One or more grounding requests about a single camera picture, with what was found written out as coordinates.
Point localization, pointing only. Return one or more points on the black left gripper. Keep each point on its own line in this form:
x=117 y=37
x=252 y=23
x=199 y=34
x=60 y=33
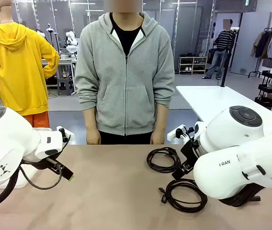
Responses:
x=42 y=165

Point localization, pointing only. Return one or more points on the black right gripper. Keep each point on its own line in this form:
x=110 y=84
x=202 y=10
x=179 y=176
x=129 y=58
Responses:
x=189 y=153

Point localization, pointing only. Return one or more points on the person's left forearm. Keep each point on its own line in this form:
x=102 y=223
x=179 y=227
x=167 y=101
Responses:
x=162 y=117

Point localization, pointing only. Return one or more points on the person's right forearm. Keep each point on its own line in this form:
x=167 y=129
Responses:
x=89 y=119

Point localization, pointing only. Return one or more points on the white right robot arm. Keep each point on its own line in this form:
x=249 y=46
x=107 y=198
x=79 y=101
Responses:
x=234 y=172

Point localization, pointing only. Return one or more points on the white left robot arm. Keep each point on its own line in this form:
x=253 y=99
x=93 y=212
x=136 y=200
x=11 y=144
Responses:
x=6 y=143

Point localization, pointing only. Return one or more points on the person's left hand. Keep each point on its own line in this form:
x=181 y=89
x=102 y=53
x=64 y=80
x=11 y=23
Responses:
x=157 y=137

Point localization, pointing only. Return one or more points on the person's right hand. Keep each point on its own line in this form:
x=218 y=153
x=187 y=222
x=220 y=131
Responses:
x=94 y=137

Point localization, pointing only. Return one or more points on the white side table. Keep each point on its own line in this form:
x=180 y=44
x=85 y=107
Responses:
x=210 y=100

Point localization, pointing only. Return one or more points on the grey step stool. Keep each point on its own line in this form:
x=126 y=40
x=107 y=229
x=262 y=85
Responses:
x=65 y=86

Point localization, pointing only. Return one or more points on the person in grey hoodie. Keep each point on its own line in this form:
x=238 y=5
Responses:
x=126 y=95

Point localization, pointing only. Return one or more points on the black pole stand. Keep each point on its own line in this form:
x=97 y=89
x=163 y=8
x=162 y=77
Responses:
x=224 y=74

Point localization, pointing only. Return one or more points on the white lab workbench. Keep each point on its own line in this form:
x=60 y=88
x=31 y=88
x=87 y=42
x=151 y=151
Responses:
x=64 y=61

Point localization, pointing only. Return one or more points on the wooden shoe rack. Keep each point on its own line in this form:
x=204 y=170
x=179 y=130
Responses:
x=193 y=63

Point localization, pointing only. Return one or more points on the mannequin in yellow hoodie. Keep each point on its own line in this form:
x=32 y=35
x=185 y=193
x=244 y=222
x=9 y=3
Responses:
x=11 y=60

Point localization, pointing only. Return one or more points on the black utility cart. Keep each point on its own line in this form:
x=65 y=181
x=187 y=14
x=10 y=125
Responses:
x=268 y=87

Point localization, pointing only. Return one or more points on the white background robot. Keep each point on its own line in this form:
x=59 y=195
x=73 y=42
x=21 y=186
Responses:
x=70 y=38

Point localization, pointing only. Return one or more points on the man in striped shirt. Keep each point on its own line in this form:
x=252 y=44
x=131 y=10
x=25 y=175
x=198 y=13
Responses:
x=222 y=40

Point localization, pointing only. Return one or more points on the black clothes rack with garments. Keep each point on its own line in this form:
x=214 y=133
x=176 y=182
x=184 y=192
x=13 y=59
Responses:
x=270 y=45

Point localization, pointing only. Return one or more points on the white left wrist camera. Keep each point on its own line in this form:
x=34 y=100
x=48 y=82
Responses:
x=64 y=134

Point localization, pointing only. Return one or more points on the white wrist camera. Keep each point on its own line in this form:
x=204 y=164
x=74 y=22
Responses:
x=64 y=134
x=172 y=135

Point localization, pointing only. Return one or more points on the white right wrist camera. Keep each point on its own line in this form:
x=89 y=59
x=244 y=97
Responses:
x=172 y=135

